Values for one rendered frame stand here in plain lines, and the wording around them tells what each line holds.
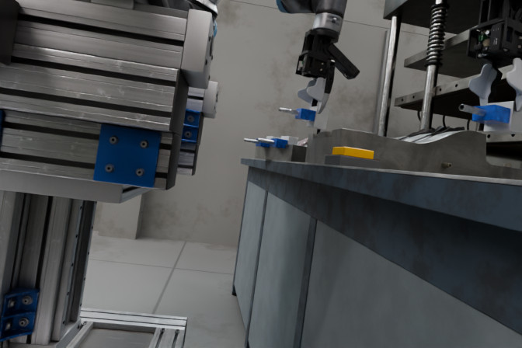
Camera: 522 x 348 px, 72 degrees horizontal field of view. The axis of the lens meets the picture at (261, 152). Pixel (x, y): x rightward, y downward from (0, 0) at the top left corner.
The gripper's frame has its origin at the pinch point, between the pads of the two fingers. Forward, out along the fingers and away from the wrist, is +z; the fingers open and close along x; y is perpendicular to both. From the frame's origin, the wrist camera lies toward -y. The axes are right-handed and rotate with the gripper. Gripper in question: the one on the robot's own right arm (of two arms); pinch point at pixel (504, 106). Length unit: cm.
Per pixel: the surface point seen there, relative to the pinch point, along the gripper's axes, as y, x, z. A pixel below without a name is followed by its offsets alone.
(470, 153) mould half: -14.9, -17.1, 7.1
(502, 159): -85, -56, 1
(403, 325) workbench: 27.5, 9.2, 34.9
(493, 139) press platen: -72, -52, -5
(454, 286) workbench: 29.6, 17.2, 26.8
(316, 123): 16.9, -37.5, 4.4
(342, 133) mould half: 17.4, -24.8, 7.2
